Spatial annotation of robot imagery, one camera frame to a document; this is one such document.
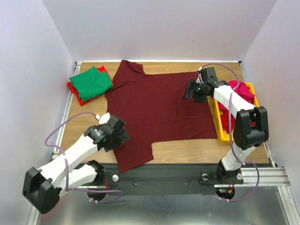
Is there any red t shirt in tray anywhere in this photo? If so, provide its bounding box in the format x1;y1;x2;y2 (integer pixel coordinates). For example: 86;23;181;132
219;110;256;135

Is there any green folded t shirt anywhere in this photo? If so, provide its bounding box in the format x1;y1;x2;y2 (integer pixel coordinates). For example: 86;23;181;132
69;66;114;103

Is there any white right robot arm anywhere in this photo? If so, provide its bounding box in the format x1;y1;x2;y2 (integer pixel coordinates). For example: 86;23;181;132
183;63;269;183

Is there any magenta t shirt in tray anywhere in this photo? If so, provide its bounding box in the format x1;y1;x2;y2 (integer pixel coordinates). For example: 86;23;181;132
234;82;255;104

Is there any yellow plastic tray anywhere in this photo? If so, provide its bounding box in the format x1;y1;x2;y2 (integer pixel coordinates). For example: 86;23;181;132
214;82;259;142

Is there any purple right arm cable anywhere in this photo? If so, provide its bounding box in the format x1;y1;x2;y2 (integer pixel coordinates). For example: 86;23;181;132
199;63;260;203

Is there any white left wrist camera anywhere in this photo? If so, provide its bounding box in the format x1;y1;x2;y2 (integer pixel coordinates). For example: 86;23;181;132
95;112;111;125

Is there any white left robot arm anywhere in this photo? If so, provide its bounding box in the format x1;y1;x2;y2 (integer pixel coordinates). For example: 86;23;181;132
22;113;130;214

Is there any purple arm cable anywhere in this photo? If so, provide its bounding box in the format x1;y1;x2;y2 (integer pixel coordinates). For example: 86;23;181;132
199;63;260;203
44;112;124;204

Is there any maroon t shirt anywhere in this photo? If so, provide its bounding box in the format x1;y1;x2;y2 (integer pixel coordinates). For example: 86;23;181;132
105;60;217;173

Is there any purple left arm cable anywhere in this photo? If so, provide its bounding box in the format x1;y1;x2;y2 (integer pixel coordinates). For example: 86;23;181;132
44;112;124;204

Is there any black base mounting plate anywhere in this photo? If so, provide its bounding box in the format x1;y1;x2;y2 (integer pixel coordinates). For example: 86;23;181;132
103;164;243;195

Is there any red folded t shirt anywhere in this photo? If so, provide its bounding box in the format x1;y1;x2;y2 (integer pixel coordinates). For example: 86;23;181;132
67;66;115;106

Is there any aluminium frame rail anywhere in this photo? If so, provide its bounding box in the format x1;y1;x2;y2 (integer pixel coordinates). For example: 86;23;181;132
241;167;291;187

